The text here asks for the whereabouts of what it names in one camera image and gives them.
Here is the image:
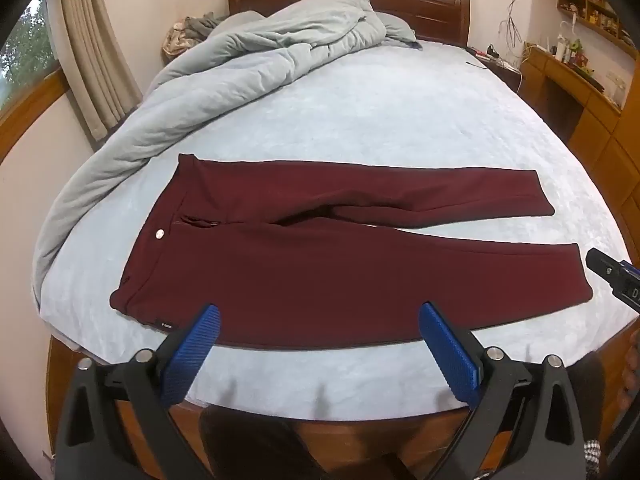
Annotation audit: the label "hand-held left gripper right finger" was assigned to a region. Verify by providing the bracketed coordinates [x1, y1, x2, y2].
[419, 301, 588, 480]

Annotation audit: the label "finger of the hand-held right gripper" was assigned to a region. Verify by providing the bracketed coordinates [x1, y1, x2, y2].
[585, 247, 640, 283]

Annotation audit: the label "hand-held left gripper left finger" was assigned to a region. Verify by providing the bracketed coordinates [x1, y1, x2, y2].
[54, 304, 222, 480]

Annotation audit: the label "maroon pants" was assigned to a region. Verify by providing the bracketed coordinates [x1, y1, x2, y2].
[109, 153, 594, 350]

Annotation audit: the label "wooden desk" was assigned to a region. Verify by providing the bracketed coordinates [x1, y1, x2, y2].
[520, 42, 640, 261]

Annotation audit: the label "group of bottles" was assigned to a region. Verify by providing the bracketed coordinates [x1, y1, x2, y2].
[551, 20, 587, 68]

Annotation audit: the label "dark bedside table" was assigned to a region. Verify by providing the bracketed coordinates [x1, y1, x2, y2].
[466, 45, 524, 93]

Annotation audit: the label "bed with light blue sheet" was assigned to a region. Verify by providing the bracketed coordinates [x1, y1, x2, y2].
[30, 30, 632, 422]

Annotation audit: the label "grey comforter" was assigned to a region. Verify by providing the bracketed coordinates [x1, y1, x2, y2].
[31, 0, 418, 311]

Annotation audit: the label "dark wooden headboard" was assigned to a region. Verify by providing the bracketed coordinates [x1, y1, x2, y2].
[227, 0, 472, 47]

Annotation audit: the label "pile of crumpled clothes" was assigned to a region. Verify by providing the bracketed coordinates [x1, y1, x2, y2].
[162, 16, 226, 57]

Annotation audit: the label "beige curtain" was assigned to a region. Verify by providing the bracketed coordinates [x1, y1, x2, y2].
[58, 0, 144, 143]

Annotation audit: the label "window pane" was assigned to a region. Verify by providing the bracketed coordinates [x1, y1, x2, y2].
[0, 0, 55, 111]

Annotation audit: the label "wooden bed frame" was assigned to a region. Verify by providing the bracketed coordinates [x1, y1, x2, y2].
[46, 335, 506, 480]

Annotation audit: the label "wooden wall shelf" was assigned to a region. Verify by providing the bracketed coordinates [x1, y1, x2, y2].
[555, 0, 640, 57]

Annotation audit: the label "white hanging cables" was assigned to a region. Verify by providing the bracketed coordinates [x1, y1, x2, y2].
[499, 0, 525, 58]

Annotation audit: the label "wooden window frame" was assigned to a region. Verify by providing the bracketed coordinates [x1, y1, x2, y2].
[0, 67, 71, 167]

